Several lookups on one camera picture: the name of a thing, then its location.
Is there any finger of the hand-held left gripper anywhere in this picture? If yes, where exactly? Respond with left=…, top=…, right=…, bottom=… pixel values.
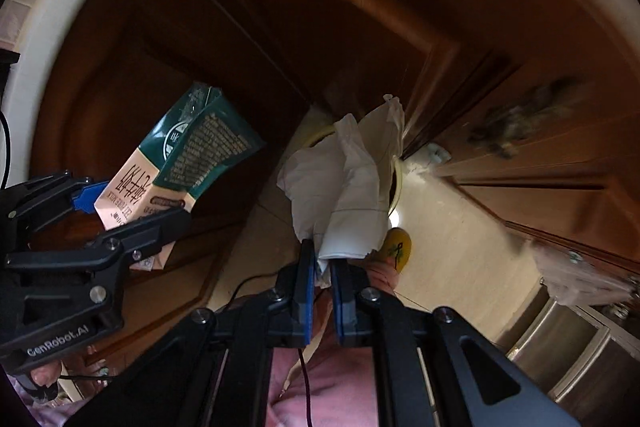
left=0, top=171, right=112, bottom=254
left=4, top=206, right=194, bottom=329

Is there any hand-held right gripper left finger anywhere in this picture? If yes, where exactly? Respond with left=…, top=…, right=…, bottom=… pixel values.
left=65, top=239, right=318, bottom=427

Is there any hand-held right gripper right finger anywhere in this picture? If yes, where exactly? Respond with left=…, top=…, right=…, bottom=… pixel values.
left=330, top=259, right=582, bottom=427

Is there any green and white milk carton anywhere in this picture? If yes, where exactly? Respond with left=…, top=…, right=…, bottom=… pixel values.
left=94, top=82, right=267, bottom=273

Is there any white tissue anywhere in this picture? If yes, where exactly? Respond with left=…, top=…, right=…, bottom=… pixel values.
left=277, top=94, right=406, bottom=260

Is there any round cream-rimmed bin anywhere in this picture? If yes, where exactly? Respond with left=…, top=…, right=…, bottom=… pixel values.
left=300, top=126, right=405, bottom=229

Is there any person's left hand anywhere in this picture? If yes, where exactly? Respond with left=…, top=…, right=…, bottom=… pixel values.
left=29, top=362, right=61, bottom=387

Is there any person's left leg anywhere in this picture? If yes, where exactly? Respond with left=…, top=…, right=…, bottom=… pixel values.
left=269, top=257, right=402, bottom=427

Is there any yellow slipper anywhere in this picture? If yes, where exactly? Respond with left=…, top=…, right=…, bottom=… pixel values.
left=379, top=228, right=414, bottom=274

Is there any brown wooden door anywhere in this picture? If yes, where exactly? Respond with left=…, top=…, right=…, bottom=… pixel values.
left=115, top=0, right=617, bottom=158
left=37, top=0, right=321, bottom=308
left=404, top=52, right=640, bottom=279

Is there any pale blue door stopper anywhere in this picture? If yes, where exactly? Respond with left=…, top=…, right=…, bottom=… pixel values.
left=424, top=144, right=452, bottom=164

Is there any clear plastic bag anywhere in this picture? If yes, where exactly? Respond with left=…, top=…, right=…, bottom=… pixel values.
left=531, top=239, right=640, bottom=309

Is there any grey fluffy duster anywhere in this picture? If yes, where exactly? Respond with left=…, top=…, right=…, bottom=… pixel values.
left=467, top=77, right=587, bottom=158

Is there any thin black cable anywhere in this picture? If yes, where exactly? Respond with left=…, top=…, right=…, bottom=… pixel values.
left=227, top=273, right=314, bottom=427

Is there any silver metal frame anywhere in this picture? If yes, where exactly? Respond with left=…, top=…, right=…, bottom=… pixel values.
left=504, top=291, right=640, bottom=404

